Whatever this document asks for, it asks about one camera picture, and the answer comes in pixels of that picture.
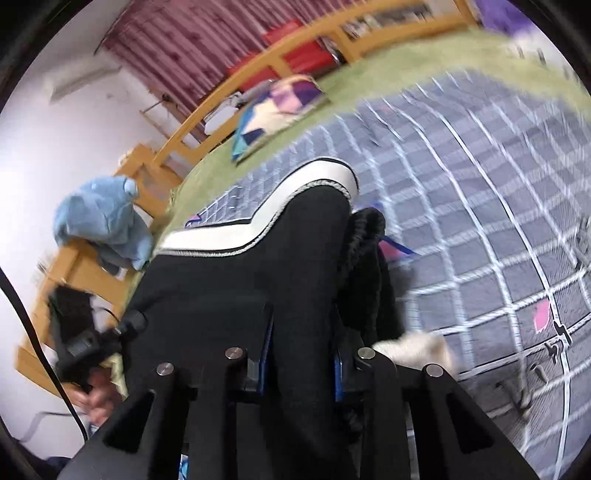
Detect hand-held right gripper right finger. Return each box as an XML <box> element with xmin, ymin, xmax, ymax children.
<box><xmin>334</xmin><ymin>347</ymin><xmax>539</xmax><ymax>480</ymax></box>

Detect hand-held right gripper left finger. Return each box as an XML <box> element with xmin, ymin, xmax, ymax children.
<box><xmin>58</xmin><ymin>302</ymin><xmax>274</xmax><ymax>480</ymax></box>

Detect black pants with white stripe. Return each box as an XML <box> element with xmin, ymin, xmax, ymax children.
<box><xmin>111</xmin><ymin>157</ymin><xmax>458</xmax><ymax>480</ymax></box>

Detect person's left hand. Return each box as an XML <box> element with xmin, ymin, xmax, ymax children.
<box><xmin>71</xmin><ymin>369</ymin><xmax>127</xmax><ymax>425</ymax></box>

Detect light blue plush toy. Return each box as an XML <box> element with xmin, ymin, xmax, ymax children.
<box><xmin>53</xmin><ymin>175</ymin><xmax>154</xmax><ymax>272</ymax></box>

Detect grey checked blanket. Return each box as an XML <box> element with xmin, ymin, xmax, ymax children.
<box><xmin>185</xmin><ymin>71</ymin><xmax>591</xmax><ymax>480</ymax></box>

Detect white cloth bundle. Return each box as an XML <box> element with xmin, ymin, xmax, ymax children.
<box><xmin>203</xmin><ymin>92</ymin><xmax>245</xmax><ymax>134</ymax></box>

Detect colourful geometric pillow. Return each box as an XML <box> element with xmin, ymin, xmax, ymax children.
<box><xmin>231</xmin><ymin>75</ymin><xmax>331</xmax><ymax>163</ymax></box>

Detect red chair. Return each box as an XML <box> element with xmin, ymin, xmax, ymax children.
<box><xmin>263</xmin><ymin>18</ymin><xmax>340</xmax><ymax>75</ymax></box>
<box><xmin>226</xmin><ymin>53</ymin><xmax>278</xmax><ymax>80</ymax></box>

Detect green bedspread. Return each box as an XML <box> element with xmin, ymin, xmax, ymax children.
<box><xmin>108</xmin><ymin>25</ymin><xmax>591</xmax><ymax>402</ymax></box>

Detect pink patterned curtain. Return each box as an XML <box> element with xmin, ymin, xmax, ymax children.
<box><xmin>99</xmin><ymin>0</ymin><xmax>365</xmax><ymax>125</ymax></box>

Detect cluttered desk items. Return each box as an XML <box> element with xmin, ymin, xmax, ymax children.
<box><xmin>342</xmin><ymin>2</ymin><xmax>437</xmax><ymax>40</ymax></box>

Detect purple plush toy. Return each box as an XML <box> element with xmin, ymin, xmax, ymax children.
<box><xmin>475</xmin><ymin>0</ymin><xmax>532</xmax><ymax>35</ymax></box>

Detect black cable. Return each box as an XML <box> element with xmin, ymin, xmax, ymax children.
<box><xmin>0</xmin><ymin>268</ymin><xmax>90</xmax><ymax>446</ymax></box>

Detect wooden bed frame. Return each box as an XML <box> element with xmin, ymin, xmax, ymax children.
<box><xmin>14</xmin><ymin>0</ymin><xmax>481</xmax><ymax>398</ymax></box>

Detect white wall rack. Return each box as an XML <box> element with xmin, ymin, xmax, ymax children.
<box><xmin>141</xmin><ymin>95</ymin><xmax>178</xmax><ymax>139</ymax></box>

